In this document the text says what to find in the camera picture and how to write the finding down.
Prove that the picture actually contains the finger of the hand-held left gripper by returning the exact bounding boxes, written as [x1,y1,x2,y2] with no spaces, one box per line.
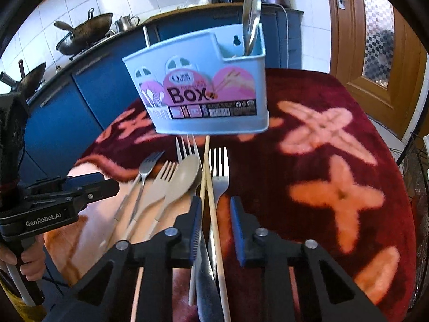
[29,173,104,196]
[28,179,120,213]

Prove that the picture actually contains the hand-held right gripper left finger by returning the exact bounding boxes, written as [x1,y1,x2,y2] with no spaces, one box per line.
[45,196,205,322]

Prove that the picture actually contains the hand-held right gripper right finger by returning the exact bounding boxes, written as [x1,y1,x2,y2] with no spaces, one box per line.
[230,196,379,322]

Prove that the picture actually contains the steel fork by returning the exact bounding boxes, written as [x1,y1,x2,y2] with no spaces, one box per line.
[208,147,231,252]

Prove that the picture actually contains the light plastic spoon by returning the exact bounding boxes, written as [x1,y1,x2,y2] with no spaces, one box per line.
[147,154,201,239]

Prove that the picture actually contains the beige plastic fork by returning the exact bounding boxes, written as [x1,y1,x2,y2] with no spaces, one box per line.
[121,160,179,242]

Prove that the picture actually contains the dark metal fork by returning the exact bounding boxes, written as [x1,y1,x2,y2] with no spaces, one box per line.
[114,151,165,242]

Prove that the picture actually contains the metal table knife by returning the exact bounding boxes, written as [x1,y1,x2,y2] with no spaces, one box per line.
[196,231,224,322]

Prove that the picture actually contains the shiny metal fork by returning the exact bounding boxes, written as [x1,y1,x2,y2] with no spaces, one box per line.
[176,135,199,163]

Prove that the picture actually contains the light blue utensil box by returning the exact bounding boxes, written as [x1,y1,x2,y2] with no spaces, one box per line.
[122,23,270,136]

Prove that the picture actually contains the person's left hand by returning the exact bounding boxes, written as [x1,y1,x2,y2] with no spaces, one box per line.
[0,233,46,276]

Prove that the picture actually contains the red flower patterned blanket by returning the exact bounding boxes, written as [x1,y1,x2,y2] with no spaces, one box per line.
[43,68,418,322]

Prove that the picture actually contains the blue kitchen cabinets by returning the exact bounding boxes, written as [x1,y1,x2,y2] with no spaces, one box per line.
[20,5,304,188]

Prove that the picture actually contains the gas stove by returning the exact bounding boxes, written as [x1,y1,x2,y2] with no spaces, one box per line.
[69,30,117,61]

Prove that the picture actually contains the large metal wok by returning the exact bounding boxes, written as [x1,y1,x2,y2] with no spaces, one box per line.
[54,8,114,56]

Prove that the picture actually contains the metal kettle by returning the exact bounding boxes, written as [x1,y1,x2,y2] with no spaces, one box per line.
[114,14,140,32]

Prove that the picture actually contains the wooden door with glass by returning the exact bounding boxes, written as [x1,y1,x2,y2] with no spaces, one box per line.
[323,0,429,141]

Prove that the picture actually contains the knives in basket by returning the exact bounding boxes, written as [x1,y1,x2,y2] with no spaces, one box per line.
[242,0,262,57]

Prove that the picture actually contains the dark wok with handle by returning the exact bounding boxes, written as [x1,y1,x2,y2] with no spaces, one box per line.
[0,60,47,99]

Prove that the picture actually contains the wire rack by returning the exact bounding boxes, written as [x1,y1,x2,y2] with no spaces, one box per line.
[397,131,429,208]

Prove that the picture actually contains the white power cable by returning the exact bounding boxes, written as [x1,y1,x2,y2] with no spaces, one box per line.
[278,3,291,69]

